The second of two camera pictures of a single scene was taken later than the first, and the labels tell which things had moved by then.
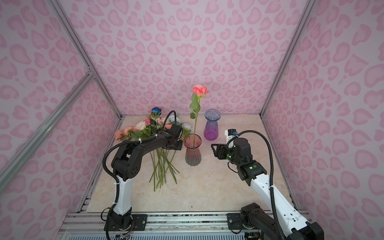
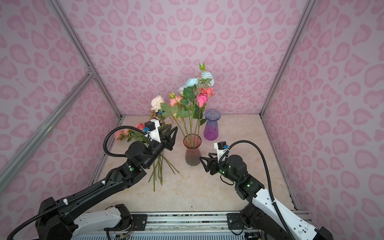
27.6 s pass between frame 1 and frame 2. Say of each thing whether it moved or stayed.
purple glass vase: stayed
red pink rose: moved
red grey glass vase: stayed
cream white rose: moved
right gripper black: moved
